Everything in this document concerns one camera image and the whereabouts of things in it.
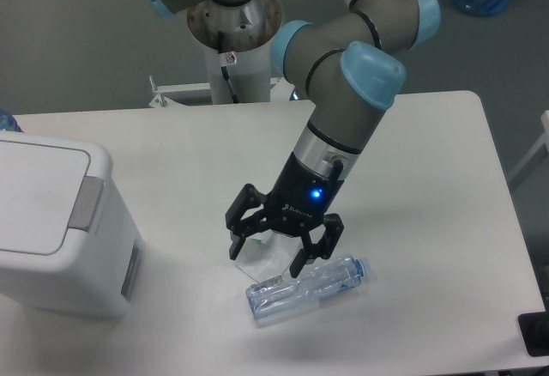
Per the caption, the crumpled white plastic wrapper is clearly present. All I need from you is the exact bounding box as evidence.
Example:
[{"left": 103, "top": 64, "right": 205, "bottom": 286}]
[{"left": 234, "top": 230, "right": 301, "bottom": 282}]

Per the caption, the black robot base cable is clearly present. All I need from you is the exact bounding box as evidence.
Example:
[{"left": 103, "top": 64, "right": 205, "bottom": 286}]
[{"left": 216, "top": 31, "right": 241, "bottom": 105}]

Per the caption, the black device at table edge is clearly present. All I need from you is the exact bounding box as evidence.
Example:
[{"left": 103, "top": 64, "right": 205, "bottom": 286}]
[{"left": 518, "top": 312, "right": 548, "bottom": 357}]

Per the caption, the crushed clear plastic bottle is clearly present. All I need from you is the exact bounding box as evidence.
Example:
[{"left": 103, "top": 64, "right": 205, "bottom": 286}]
[{"left": 245, "top": 255, "right": 371, "bottom": 326}]

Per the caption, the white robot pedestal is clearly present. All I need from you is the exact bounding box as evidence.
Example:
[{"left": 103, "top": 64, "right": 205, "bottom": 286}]
[{"left": 150, "top": 0, "right": 282, "bottom": 107}]

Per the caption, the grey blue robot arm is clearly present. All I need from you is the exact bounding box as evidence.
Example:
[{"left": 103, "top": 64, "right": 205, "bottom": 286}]
[{"left": 148, "top": 0, "right": 440, "bottom": 276}]

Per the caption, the white frame at right edge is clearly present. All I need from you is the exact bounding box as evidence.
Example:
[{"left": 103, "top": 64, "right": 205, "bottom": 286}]
[{"left": 507, "top": 111, "right": 548, "bottom": 191}]

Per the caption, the blue patterned object left edge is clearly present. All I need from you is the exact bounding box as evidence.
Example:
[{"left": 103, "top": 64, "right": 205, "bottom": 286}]
[{"left": 0, "top": 108, "right": 22, "bottom": 132}]

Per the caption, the white trash can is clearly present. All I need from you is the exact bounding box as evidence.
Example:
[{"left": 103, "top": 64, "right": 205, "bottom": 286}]
[{"left": 1, "top": 131, "right": 144, "bottom": 318}]

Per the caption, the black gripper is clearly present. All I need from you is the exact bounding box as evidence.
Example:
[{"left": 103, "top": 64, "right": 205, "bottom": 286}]
[{"left": 225, "top": 154, "right": 344, "bottom": 278}]

